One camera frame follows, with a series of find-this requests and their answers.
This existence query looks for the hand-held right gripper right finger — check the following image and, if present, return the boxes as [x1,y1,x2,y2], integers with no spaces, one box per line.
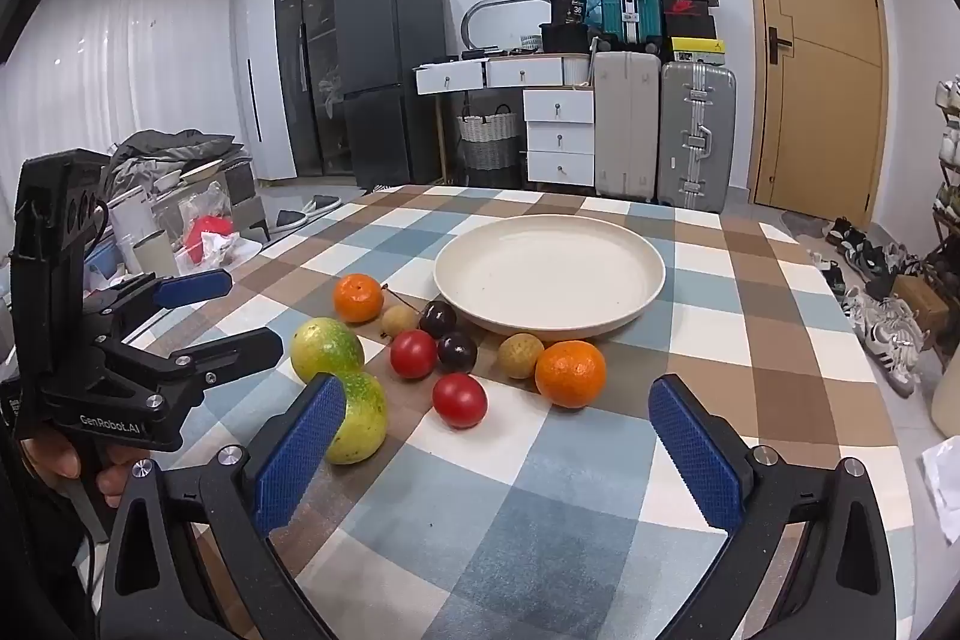
[649,374,901,640]

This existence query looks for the arched mirror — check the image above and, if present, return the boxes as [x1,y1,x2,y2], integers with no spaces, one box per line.
[460,0,551,53]

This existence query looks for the black refrigerator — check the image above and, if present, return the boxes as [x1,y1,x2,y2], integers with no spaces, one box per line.
[333,0,449,192]

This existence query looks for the black container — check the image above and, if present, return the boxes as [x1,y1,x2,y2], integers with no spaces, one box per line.
[540,23,594,55]

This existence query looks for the wooden door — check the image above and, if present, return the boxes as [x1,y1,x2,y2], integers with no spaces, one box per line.
[727,0,890,229]

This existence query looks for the beige suitcase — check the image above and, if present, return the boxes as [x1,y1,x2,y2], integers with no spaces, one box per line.
[592,50,662,205]

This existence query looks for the orange mandarin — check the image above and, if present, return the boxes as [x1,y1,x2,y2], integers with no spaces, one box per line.
[534,340,607,410]
[333,273,385,324]

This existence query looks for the white wardrobe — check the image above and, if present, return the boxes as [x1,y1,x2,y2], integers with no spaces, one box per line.
[233,0,299,181]

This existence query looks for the white bowl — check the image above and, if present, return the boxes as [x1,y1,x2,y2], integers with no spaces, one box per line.
[178,158,226,185]

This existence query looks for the white bucket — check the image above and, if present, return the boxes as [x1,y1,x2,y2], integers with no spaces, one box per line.
[111,186,179,278]

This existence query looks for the grey cloth pile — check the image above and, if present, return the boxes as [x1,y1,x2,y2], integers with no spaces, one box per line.
[111,128,248,185]

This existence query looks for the white curtain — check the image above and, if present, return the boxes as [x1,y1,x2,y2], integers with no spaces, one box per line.
[0,0,252,281]

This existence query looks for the silver suitcase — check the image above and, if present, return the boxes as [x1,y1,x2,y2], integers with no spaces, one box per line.
[658,60,738,214]

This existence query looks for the shoe rack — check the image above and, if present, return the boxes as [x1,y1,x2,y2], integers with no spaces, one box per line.
[928,76,960,281]

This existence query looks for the white vanity desk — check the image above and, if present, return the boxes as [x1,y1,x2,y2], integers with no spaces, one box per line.
[415,53,565,97]

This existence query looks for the checkered tablecloth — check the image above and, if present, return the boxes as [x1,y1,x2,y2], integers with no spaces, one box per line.
[75,185,938,640]

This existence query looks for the plastic bag with red item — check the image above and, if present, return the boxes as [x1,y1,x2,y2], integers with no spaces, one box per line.
[182,209,242,272]

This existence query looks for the yellow black shoe box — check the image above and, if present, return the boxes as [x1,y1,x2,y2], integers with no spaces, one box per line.
[669,36,728,66]

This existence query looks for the green yellow guava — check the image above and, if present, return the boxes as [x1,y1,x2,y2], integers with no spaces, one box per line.
[325,372,389,465]
[290,317,365,384]

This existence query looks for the dark plum with stem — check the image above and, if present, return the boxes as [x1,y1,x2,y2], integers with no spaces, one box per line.
[381,284,458,339]

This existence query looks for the cream round plate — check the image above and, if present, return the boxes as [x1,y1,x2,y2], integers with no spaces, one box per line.
[433,214,667,342]

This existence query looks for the person's left hand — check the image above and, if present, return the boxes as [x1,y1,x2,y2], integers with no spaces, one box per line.
[21,437,149,500]

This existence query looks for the dark glass cabinet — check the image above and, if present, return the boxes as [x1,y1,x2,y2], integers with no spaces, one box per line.
[273,0,386,181]

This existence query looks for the red logo shoe box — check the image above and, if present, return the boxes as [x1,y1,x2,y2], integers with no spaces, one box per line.
[663,4,715,39]

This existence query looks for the brown woven box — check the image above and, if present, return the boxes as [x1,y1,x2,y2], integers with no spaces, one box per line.
[891,275,951,332]

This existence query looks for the red tomato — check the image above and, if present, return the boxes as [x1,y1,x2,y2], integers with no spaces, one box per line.
[432,373,488,429]
[389,329,439,380]

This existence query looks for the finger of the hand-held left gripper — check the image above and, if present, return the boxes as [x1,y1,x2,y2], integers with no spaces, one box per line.
[79,269,233,333]
[97,326,284,412]

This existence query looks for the pile of shoes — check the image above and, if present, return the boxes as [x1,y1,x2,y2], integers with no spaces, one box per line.
[808,215,947,398]

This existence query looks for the grey door mat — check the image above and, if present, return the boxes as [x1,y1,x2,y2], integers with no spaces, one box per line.
[778,208,835,238]

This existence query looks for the dark purple plum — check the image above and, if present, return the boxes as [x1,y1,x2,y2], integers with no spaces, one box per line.
[437,332,479,372]

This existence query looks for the woven laundry basket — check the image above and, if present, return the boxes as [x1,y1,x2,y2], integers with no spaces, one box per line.
[457,111,523,171]

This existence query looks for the white drawer cabinet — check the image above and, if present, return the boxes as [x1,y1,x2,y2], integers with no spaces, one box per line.
[522,88,598,188]

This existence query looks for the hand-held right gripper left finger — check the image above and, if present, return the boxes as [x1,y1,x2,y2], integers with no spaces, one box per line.
[97,374,347,640]

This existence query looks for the dark grey storage box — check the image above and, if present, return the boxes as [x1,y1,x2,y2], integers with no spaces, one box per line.
[220,158,272,245]

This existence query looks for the white plastic bag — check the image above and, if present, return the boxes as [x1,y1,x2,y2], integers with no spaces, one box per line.
[921,436,960,552]

